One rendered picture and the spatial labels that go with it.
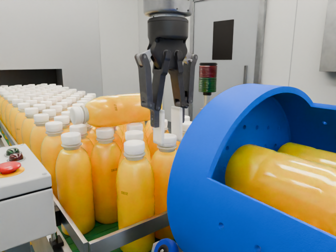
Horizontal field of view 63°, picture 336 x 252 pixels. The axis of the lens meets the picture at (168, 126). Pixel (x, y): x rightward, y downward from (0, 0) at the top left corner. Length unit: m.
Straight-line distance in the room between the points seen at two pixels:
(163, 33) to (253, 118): 0.21
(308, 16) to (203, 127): 3.51
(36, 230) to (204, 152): 0.29
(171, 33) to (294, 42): 3.37
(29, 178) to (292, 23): 3.64
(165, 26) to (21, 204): 0.36
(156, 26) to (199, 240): 0.35
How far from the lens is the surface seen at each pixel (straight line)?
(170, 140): 0.54
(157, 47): 0.51
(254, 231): 0.27
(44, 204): 0.47
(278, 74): 3.88
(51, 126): 0.71
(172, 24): 0.50
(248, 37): 4.04
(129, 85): 5.52
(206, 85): 0.95
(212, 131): 0.32
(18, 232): 0.48
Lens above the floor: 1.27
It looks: 13 degrees down
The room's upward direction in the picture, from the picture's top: straight up
